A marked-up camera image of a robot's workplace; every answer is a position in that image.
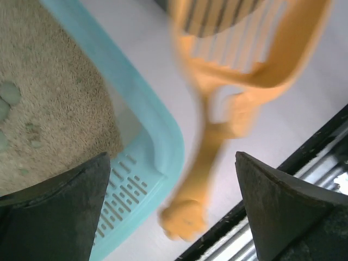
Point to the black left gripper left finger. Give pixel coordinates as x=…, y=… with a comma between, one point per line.
x=57, y=218

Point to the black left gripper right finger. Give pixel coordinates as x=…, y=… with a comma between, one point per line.
x=291, y=219

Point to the light blue litter box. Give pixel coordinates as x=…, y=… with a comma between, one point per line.
x=151, y=162

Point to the orange litter scoop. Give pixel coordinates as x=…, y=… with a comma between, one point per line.
x=238, y=56

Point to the beige cat litter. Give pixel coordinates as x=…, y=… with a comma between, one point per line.
x=59, y=113

